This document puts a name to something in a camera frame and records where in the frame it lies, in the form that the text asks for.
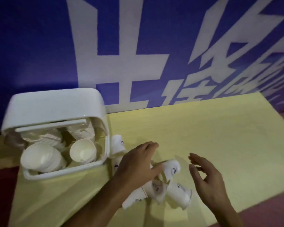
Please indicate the person's left hand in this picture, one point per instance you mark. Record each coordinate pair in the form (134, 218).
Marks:
(135, 170)

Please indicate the person's right hand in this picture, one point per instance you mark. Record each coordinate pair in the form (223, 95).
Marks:
(210, 184)

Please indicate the person's left thumb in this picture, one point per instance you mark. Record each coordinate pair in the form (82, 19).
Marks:
(157, 170)

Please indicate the person's right thumb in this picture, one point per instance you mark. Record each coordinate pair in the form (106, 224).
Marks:
(195, 174)

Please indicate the person's left forearm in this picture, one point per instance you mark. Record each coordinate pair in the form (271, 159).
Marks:
(97, 208)

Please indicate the person's right forearm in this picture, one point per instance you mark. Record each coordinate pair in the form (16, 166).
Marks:
(229, 216)

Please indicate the white printed paper cup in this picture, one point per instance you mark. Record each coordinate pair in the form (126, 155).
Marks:
(117, 144)
(156, 189)
(172, 169)
(133, 198)
(178, 195)

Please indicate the ribbed white paper cup stack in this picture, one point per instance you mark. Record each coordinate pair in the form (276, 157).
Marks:
(84, 131)

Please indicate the flattened white paper cup stack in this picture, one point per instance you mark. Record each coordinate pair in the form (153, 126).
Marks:
(46, 137)

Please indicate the large lying paper cup stack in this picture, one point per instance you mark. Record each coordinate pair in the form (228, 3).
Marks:
(41, 158)

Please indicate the white plastic storage bin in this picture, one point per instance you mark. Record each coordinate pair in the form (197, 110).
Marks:
(52, 103)

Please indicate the blue banner with white characters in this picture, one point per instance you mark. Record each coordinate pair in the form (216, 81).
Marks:
(37, 44)

